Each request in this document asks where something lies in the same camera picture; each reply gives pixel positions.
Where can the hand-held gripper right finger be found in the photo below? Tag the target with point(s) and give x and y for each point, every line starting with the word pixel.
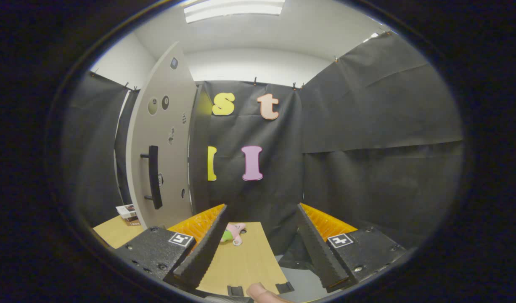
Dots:
pixel 321 252

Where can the brown book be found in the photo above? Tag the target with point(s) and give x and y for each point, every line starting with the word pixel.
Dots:
pixel 133 221

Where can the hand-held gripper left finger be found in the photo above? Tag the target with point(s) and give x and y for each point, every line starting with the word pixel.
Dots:
pixel 203 252

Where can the pink and green plush toy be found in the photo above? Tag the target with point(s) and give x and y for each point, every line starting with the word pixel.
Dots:
pixel 234 230

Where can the black table bracket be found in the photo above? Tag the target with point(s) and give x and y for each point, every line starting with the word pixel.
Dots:
pixel 235 291
pixel 284 288

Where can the white shoe cabinet door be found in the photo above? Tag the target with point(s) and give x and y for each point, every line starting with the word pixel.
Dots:
pixel 175 160

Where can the ceiling light panel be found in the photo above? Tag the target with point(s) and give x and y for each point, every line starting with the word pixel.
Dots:
pixel 234 9
pixel 371 38

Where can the grey shoe cabinet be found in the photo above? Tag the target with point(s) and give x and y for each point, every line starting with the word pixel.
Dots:
pixel 199 147

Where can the black backdrop cloth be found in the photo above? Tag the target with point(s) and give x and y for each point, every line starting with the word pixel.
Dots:
pixel 367 126

